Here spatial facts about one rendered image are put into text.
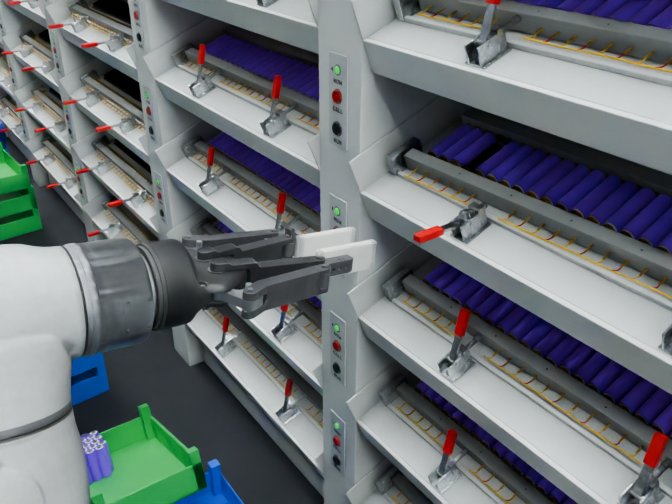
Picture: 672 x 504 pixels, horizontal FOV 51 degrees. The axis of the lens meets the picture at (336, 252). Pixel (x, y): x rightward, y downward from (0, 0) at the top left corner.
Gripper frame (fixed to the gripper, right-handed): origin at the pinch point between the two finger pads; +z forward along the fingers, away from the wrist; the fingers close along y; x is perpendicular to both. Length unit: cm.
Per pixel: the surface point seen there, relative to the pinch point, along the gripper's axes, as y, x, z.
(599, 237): 14.5, 4.2, 21.8
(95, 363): -90, -68, 4
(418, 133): -17.3, 5.9, 25.3
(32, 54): -209, -19, 24
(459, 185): -5.3, 3.0, 21.9
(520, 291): 10.0, -3.2, 17.4
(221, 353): -69, -59, 26
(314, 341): -36, -38, 26
